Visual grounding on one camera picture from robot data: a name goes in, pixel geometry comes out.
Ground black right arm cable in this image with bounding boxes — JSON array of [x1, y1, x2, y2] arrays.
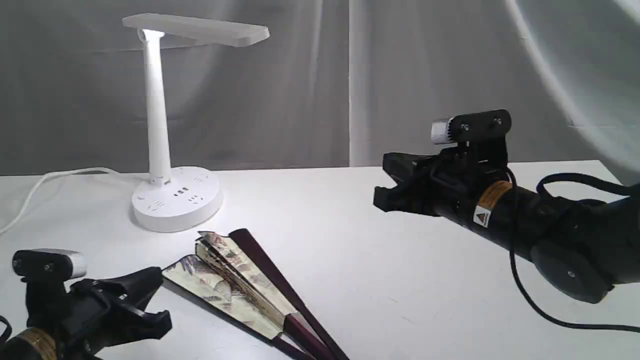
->
[[500, 165, 640, 334]]

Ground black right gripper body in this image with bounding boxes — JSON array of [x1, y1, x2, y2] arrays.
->
[[425, 145, 511, 223]]

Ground grey backdrop curtain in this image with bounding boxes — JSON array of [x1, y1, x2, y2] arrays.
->
[[1, 0, 639, 183]]

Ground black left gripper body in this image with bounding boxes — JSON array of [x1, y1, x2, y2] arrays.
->
[[25, 280, 131, 351]]

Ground painted paper folding fan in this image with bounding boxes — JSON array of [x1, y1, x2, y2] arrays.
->
[[162, 228, 348, 360]]

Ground white lamp power cable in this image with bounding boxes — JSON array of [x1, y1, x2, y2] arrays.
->
[[0, 167, 150, 236]]

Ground white desk lamp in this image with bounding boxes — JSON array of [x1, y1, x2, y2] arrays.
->
[[122, 13, 270, 233]]

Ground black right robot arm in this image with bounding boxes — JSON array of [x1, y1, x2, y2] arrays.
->
[[374, 146, 639, 304]]

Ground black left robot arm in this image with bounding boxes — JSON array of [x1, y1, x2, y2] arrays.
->
[[1, 266, 173, 360]]

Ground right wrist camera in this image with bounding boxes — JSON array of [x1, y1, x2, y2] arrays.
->
[[430, 109, 512, 145]]

